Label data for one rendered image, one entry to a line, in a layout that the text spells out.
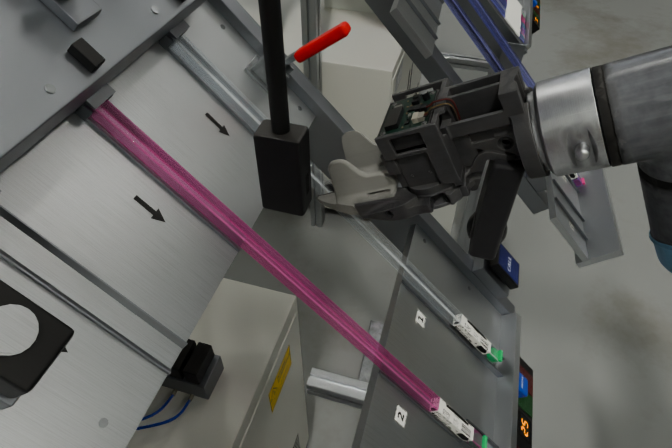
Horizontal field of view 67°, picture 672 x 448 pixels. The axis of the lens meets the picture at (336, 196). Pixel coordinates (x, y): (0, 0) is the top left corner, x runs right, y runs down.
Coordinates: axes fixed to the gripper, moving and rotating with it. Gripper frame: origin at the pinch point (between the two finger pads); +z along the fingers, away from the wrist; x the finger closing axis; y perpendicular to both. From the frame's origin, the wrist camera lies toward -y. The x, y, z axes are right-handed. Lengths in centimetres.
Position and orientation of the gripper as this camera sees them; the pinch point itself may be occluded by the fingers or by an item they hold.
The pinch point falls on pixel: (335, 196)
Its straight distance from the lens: 51.2
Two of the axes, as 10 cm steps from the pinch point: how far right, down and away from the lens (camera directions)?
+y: -4.5, -7.4, -5.0
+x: -2.8, 6.5, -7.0
